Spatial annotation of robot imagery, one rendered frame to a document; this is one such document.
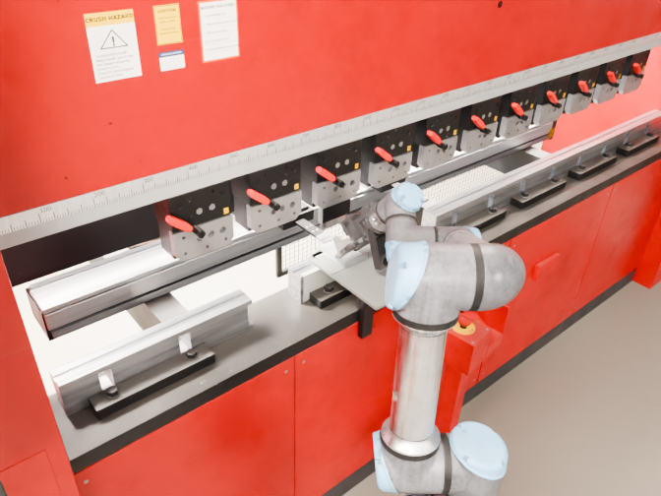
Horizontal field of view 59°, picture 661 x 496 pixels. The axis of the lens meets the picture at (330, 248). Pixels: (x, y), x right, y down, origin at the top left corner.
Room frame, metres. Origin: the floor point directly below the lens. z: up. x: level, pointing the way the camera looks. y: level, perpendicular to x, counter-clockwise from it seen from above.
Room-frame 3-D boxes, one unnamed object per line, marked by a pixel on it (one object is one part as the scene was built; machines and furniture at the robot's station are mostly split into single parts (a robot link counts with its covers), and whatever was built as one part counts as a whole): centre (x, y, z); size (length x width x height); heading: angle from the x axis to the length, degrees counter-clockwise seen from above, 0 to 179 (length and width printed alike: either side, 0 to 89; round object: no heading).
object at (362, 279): (1.32, -0.10, 1.00); 0.26 x 0.18 x 0.01; 41
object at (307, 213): (1.56, 0.09, 1.01); 0.26 x 0.12 x 0.05; 41
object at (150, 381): (1.00, 0.41, 0.89); 0.30 x 0.05 x 0.03; 131
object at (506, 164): (2.61, -0.77, 0.81); 0.64 x 0.08 x 0.14; 41
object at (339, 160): (1.42, 0.01, 1.26); 0.15 x 0.09 x 0.17; 131
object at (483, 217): (1.79, -0.50, 0.89); 0.30 x 0.05 x 0.03; 131
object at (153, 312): (1.43, 0.58, 0.81); 0.64 x 0.08 x 0.14; 41
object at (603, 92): (2.34, -1.04, 1.26); 0.15 x 0.09 x 0.17; 131
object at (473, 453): (0.76, -0.30, 0.94); 0.13 x 0.12 x 0.14; 91
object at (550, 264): (1.99, -0.88, 0.59); 0.15 x 0.02 x 0.07; 131
